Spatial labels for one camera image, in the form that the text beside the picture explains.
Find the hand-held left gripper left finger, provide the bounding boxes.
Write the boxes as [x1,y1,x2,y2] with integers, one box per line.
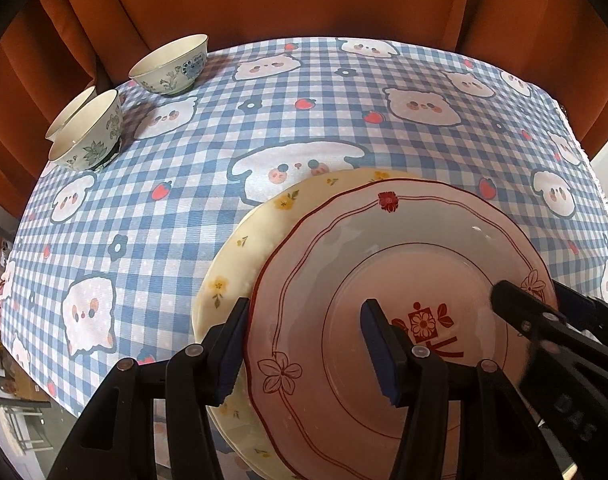
[46,297,251,480]

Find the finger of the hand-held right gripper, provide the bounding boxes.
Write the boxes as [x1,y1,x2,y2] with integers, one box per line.
[553,282,608,334]
[490,280,601,349]

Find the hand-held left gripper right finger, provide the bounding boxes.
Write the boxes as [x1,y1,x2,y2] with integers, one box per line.
[360,298,555,480]

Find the round yellow floral plate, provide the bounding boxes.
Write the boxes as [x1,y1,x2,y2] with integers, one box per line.
[190,169,425,480]

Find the scalloped yellow floral plate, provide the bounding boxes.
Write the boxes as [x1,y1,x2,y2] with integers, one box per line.
[201,172,420,461]

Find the white red-rimmed plate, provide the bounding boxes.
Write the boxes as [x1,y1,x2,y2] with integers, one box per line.
[244,180,560,480]

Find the wooden furniture frame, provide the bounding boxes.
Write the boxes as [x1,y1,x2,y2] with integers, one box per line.
[0,360,52,456]

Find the blue checkered bear tablecloth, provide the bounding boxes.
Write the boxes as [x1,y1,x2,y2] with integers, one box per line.
[0,36,608,471]

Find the pale green floral bowl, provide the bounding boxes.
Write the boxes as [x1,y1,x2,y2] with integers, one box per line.
[45,86,99,142]
[48,89,123,171]
[128,34,209,97]

